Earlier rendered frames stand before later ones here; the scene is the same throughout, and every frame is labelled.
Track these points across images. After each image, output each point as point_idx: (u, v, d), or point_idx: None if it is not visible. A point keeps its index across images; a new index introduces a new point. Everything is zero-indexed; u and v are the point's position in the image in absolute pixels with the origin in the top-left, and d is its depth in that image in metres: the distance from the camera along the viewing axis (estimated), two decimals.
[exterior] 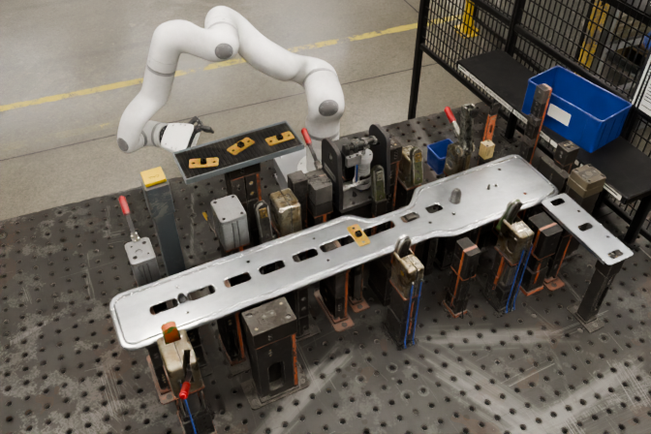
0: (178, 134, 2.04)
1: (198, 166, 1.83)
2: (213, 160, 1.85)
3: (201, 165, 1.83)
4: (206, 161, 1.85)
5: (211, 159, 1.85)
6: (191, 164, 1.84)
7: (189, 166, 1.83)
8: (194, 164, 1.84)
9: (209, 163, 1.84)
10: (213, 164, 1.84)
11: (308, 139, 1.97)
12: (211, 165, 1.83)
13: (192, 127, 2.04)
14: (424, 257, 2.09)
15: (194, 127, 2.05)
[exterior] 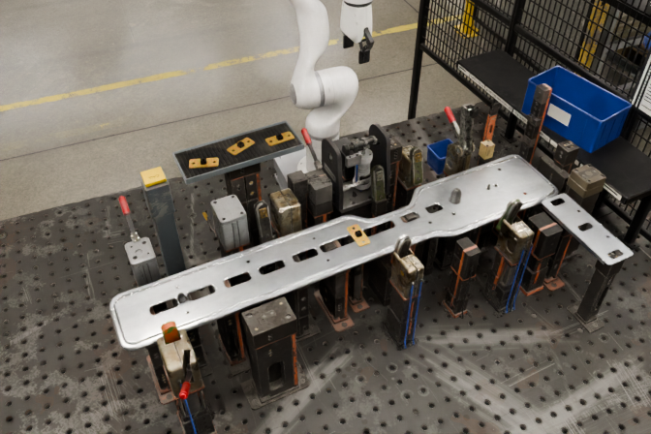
0: None
1: (198, 166, 1.83)
2: (213, 160, 1.85)
3: (201, 165, 1.83)
4: (206, 161, 1.85)
5: (211, 159, 1.85)
6: (191, 164, 1.84)
7: (189, 166, 1.83)
8: (194, 164, 1.84)
9: (209, 163, 1.84)
10: (213, 164, 1.84)
11: (308, 139, 1.97)
12: (211, 165, 1.83)
13: None
14: (424, 257, 2.09)
15: None
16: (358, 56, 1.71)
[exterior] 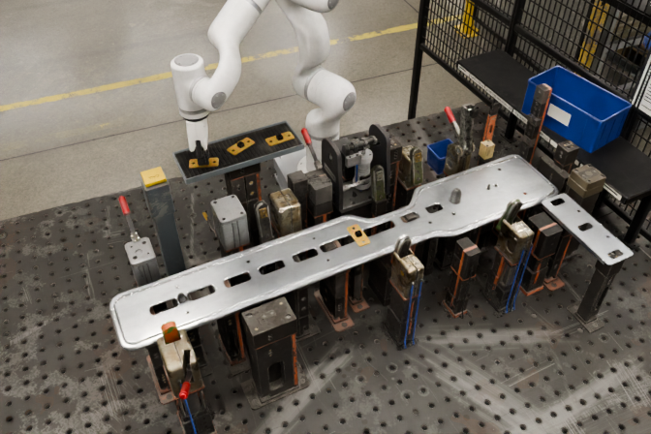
0: (207, 128, 1.77)
1: (198, 166, 1.83)
2: (213, 160, 1.85)
3: (201, 165, 1.83)
4: None
5: (211, 159, 1.85)
6: (191, 164, 1.84)
7: (189, 166, 1.83)
8: (194, 164, 1.84)
9: (209, 163, 1.84)
10: (213, 164, 1.84)
11: (308, 139, 1.97)
12: (211, 165, 1.83)
13: None
14: (424, 257, 2.09)
15: None
16: (197, 158, 1.82)
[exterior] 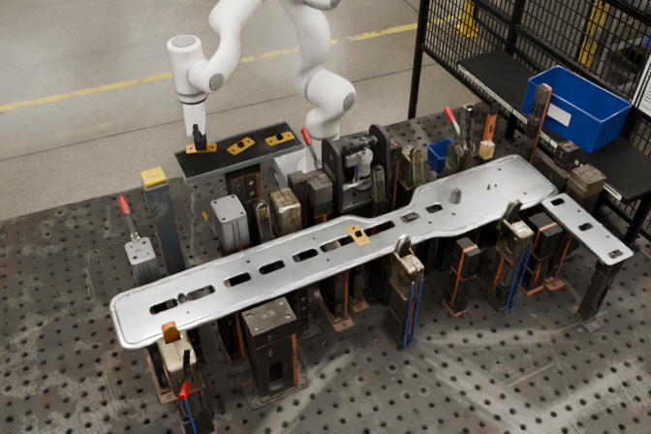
0: (204, 112, 1.74)
1: (196, 151, 1.79)
2: (211, 145, 1.81)
3: (200, 150, 1.80)
4: None
5: (209, 144, 1.82)
6: (188, 149, 1.80)
7: (186, 151, 1.80)
8: (191, 149, 1.80)
9: (207, 148, 1.80)
10: (211, 149, 1.80)
11: (308, 139, 1.97)
12: (209, 150, 1.80)
13: None
14: (424, 257, 2.09)
15: None
16: (194, 143, 1.78)
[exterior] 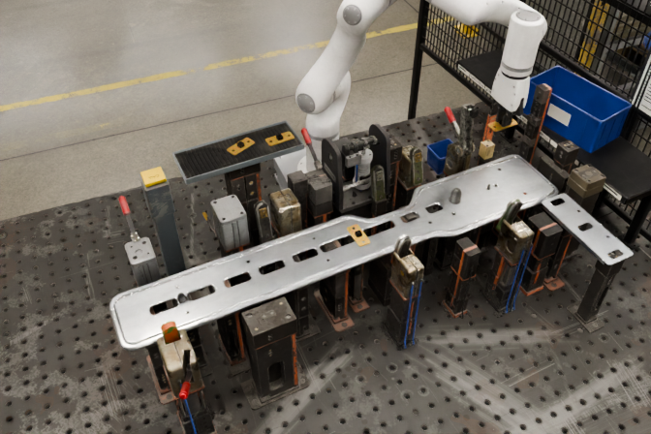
0: None
1: (502, 128, 1.82)
2: None
3: (504, 126, 1.82)
4: None
5: None
6: (493, 128, 1.82)
7: (493, 130, 1.81)
8: (496, 127, 1.82)
9: None
10: (512, 123, 1.84)
11: (308, 139, 1.97)
12: (512, 124, 1.83)
13: None
14: (424, 257, 2.09)
15: None
16: (503, 120, 1.80)
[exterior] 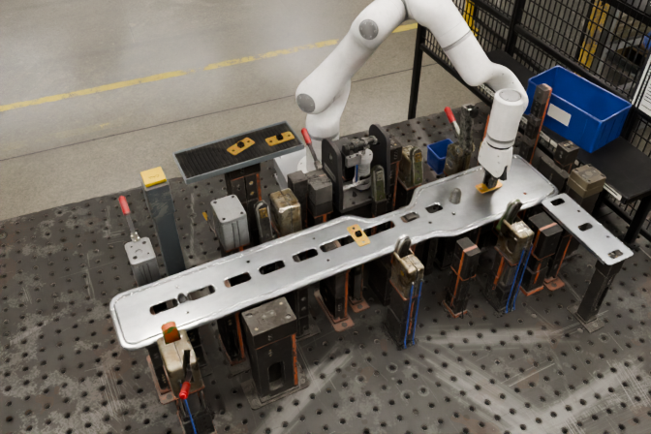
0: None
1: (488, 190, 1.98)
2: None
3: (490, 188, 1.99)
4: None
5: None
6: (480, 189, 1.98)
7: (480, 192, 1.97)
8: (482, 189, 1.98)
9: None
10: (498, 184, 2.00)
11: (308, 139, 1.97)
12: (498, 186, 1.99)
13: None
14: (424, 257, 2.09)
15: None
16: (488, 183, 1.97)
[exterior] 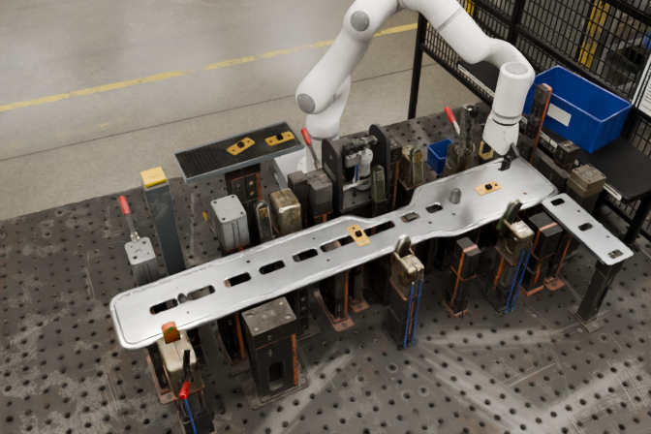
0: None
1: (487, 192, 1.99)
2: (494, 183, 2.01)
3: (489, 190, 1.99)
4: (489, 185, 2.01)
5: (492, 183, 2.02)
6: (480, 191, 1.99)
7: (480, 194, 1.98)
8: (481, 191, 1.99)
9: (493, 187, 2.00)
10: (498, 187, 2.00)
11: (308, 139, 1.97)
12: (497, 188, 2.00)
13: None
14: (424, 257, 2.09)
15: None
16: (501, 165, 1.88)
